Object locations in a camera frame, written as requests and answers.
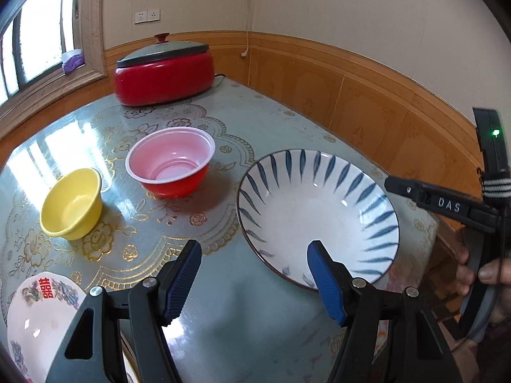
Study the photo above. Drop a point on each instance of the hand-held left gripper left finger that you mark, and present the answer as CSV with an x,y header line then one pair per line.
x,y
181,283

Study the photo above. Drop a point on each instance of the grey pot lid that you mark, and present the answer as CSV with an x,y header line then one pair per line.
x,y
159,54

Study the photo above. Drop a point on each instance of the person's right hand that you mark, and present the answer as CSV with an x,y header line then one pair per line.
x,y
491,273

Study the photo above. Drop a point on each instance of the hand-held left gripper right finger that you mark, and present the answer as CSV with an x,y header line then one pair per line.
x,y
325,283

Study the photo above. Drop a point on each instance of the yellow bowl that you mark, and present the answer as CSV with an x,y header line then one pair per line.
x,y
72,207

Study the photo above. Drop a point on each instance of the window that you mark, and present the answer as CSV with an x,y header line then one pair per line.
x,y
40,28

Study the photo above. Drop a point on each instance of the red electric pot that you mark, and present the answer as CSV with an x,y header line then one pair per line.
x,y
163,83

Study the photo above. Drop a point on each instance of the white wall outlet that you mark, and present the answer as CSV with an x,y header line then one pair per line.
x,y
154,14
140,16

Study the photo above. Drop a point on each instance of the purple tissue box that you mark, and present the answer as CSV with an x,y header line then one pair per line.
x,y
73,62

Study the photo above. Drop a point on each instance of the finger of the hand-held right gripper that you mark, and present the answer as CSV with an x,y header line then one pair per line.
x,y
443,203

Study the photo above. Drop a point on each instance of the blue striped white bowl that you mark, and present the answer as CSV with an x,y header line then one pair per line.
x,y
319,199

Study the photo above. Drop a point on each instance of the red plastic bowl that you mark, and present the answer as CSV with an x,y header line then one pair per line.
x,y
171,159

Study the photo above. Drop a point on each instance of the small white red-print plate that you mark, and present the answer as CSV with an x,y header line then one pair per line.
x,y
36,335

